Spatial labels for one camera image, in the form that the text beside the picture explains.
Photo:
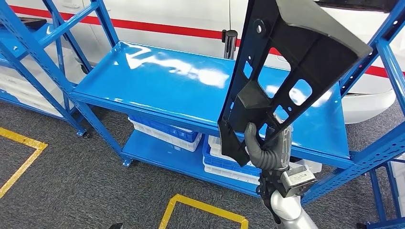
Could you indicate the white plastic crate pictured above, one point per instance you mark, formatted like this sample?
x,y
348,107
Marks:
x,y
177,143
19,83
215,151
227,178
41,106
399,177

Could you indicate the blue steel shelf rack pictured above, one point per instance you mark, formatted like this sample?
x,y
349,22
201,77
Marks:
x,y
8,41
174,79

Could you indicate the chrome stanchion black top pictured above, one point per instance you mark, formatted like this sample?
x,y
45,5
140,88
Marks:
x,y
230,47

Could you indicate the black plastic car trim part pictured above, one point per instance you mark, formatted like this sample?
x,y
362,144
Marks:
x,y
316,47

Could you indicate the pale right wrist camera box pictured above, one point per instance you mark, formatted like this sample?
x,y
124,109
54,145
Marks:
x,y
297,180

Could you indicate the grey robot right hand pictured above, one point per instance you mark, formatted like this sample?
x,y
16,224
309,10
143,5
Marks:
x,y
251,136

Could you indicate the blue plastic crate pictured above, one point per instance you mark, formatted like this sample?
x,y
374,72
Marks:
x,y
227,166
164,129

